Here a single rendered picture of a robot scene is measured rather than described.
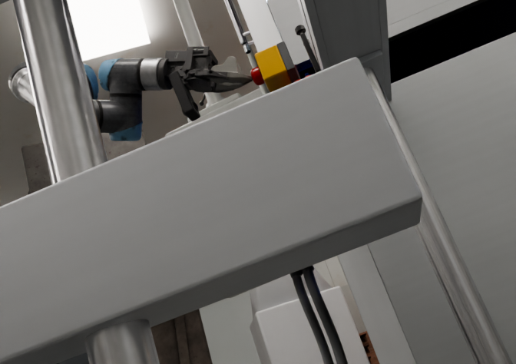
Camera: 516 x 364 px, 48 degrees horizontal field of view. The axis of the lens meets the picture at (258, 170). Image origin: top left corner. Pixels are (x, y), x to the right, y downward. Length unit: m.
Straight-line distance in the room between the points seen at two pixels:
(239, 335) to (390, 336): 7.48
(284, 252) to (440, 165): 0.87
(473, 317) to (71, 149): 0.68
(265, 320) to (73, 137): 4.29
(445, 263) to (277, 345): 3.80
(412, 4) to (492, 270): 0.61
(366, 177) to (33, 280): 0.26
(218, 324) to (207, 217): 8.24
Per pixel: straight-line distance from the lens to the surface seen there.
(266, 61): 1.28
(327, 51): 1.02
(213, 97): 2.63
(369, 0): 0.95
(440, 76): 1.33
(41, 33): 0.58
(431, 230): 1.00
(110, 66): 1.41
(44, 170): 4.94
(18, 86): 1.63
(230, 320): 8.66
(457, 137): 1.28
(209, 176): 0.43
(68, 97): 0.54
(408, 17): 1.40
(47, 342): 0.47
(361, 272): 1.21
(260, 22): 1.45
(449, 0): 1.43
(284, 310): 4.78
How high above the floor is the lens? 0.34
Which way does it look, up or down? 21 degrees up
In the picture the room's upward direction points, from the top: 20 degrees counter-clockwise
